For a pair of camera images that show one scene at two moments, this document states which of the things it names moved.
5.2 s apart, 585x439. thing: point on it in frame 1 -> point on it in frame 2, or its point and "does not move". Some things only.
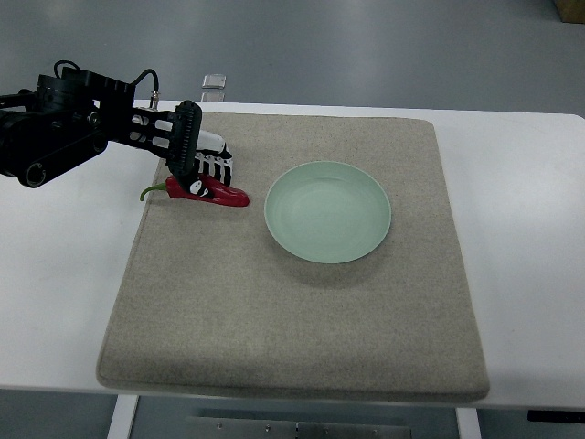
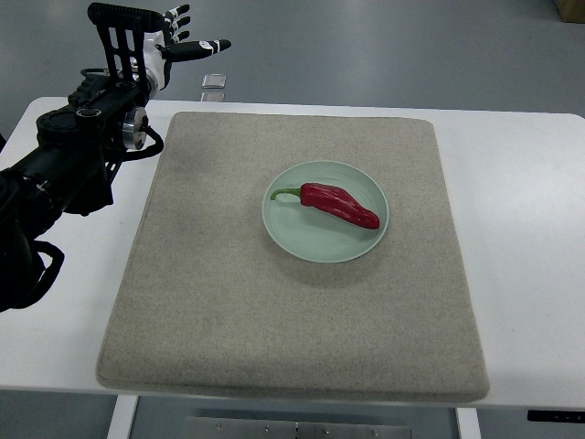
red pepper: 214,187 -> 336,202
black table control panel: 556,416 does not move
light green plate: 327,212 does not move
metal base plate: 228,428 does not move
